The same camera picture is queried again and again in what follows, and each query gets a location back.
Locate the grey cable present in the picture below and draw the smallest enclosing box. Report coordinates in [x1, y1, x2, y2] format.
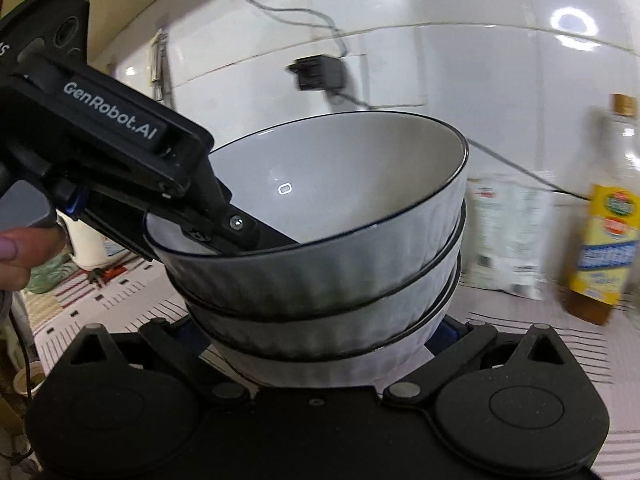
[228, 0, 351, 57]

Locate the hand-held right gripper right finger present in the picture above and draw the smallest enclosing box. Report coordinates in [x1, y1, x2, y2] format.
[382, 319, 572, 404]

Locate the white ribbed bowl black rim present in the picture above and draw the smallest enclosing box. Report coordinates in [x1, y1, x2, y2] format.
[144, 111, 470, 318]
[199, 255, 464, 389]
[175, 200, 469, 353]

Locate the striped table mat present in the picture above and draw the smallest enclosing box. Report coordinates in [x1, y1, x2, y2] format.
[20, 252, 640, 391]

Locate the white plastic bag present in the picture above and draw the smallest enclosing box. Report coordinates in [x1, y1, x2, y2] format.
[467, 174, 567, 302]

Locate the glass bottle yellow label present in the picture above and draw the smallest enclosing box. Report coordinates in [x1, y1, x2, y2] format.
[559, 92, 640, 327]

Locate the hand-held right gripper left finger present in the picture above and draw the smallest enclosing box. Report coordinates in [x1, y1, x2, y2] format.
[67, 317, 256, 404]

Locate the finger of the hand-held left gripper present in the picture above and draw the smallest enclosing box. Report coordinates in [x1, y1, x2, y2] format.
[147, 187, 302, 259]

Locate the green object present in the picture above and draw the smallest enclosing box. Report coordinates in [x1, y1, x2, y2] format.
[24, 254, 71, 295]

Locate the black wall plug adapter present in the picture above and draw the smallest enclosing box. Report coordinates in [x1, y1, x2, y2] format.
[287, 54, 347, 92]

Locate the red handled tool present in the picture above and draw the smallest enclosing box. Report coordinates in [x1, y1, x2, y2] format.
[87, 265, 132, 287]

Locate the hanging dark utensil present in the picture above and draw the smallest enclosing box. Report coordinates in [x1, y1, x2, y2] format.
[151, 30, 172, 104]

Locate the person's left hand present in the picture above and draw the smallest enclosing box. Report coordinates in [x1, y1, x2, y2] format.
[0, 226, 67, 292]

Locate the white container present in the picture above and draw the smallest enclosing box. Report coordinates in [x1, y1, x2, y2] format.
[64, 214, 109, 272]

